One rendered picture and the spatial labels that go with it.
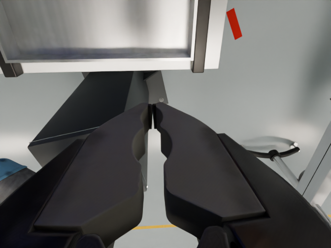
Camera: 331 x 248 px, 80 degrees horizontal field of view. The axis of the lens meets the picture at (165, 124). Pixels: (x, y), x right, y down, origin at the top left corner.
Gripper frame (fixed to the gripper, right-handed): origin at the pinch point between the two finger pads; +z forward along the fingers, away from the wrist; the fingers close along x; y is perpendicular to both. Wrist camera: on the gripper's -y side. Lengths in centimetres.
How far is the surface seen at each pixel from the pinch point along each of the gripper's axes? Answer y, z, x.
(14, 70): 3.2, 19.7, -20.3
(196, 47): 0.5, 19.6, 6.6
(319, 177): 74, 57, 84
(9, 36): -1.3, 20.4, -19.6
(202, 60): 2.4, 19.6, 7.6
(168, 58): 1.6, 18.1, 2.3
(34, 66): 3.3, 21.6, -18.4
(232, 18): 3, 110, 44
